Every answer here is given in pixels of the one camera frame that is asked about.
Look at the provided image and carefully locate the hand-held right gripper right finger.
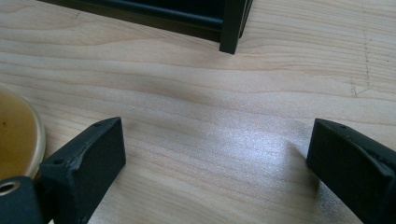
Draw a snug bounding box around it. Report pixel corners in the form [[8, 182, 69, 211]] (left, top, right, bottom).
[[305, 118, 396, 224]]

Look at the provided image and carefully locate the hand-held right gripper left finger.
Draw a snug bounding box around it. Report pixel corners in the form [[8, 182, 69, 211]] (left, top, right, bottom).
[[36, 117, 127, 224]]

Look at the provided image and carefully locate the round amber glass dish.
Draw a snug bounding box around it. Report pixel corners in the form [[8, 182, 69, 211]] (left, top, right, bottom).
[[0, 83, 47, 181]]

